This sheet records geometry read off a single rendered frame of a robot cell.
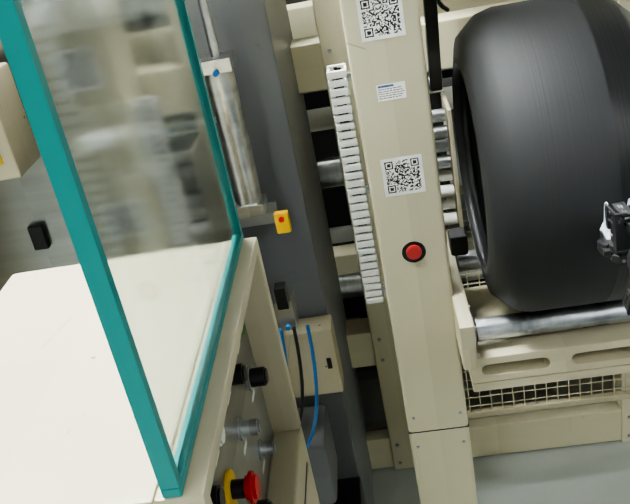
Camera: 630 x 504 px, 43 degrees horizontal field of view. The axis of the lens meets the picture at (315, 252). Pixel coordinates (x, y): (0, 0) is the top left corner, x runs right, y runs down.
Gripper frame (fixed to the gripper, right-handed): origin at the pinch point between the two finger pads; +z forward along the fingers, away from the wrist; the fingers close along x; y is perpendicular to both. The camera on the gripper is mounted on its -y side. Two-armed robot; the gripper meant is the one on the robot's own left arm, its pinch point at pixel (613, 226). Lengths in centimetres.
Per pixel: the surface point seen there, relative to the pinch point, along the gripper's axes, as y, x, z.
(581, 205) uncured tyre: 3.9, 4.5, 1.0
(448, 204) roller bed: -14, 21, 64
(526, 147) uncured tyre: 14.1, 11.9, 2.9
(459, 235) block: -13.3, 21.0, 40.6
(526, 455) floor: -108, 5, 90
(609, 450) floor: -108, -20, 88
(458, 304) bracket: -19.9, 24.2, 20.8
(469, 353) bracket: -26.7, 23.8, 13.3
